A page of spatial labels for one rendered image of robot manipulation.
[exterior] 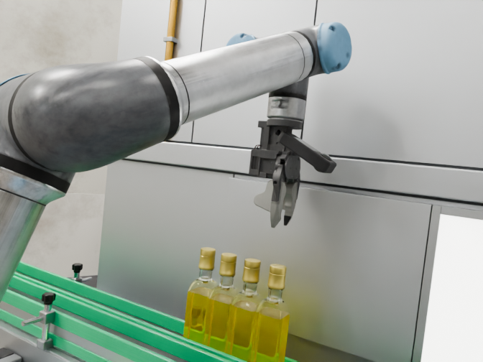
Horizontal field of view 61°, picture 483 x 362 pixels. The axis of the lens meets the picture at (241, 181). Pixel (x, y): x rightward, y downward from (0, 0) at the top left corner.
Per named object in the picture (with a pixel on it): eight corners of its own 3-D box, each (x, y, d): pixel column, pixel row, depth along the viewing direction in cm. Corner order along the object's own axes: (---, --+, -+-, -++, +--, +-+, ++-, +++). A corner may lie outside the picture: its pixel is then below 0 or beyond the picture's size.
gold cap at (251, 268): (261, 281, 87) (264, 260, 87) (254, 284, 84) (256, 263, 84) (247, 276, 89) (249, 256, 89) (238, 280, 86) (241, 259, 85)
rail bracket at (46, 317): (54, 350, 97) (60, 294, 96) (24, 361, 91) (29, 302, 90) (44, 344, 99) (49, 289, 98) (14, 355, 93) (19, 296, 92)
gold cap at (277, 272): (287, 287, 84) (290, 266, 84) (279, 291, 81) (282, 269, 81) (272, 283, 86) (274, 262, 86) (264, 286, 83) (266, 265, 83)
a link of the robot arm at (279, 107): (311, 103, 84) (295, 95, 77) (308, 126, 84) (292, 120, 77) (278, 103, 88) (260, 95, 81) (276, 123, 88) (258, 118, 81)
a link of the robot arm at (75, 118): (30, 66, 32) (351, 2, 63) (-8, 79, 40) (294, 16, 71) (80, 200, 36) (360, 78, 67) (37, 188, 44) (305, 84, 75)
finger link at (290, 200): (272, 217, 91) (272, 177, 88) (296, 222, 88) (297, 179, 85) (264, 221, 88) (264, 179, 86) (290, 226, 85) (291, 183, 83)
